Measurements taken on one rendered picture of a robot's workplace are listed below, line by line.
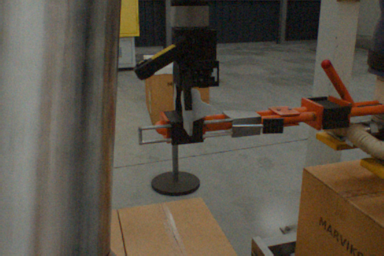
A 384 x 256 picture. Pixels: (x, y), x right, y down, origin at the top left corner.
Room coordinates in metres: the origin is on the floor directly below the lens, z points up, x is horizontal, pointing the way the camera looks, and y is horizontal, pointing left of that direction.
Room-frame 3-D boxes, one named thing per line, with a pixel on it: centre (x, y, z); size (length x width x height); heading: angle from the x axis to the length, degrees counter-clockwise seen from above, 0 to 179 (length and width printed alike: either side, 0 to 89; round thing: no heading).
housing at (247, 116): (0.80, -0.11, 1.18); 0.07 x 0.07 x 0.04; 15
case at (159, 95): (2.78, 0.13, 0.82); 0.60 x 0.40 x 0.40; 11
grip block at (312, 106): (0.86, -0.32, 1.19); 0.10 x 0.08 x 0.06; 15
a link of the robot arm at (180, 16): (0.77, 0.00, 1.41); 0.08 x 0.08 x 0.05
